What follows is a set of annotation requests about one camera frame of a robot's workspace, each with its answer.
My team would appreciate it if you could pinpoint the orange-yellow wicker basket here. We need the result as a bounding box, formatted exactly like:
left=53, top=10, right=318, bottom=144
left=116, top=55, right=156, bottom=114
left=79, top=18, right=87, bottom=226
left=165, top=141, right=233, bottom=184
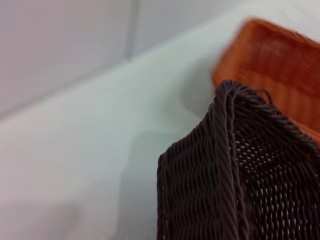
left=210, top=17, right=320, bottom=151

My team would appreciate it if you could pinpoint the dark brown wicker basket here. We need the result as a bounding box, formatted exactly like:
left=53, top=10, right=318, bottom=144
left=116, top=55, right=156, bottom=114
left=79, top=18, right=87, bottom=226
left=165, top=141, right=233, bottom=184
left=156, top=79, right=320, bottom=240

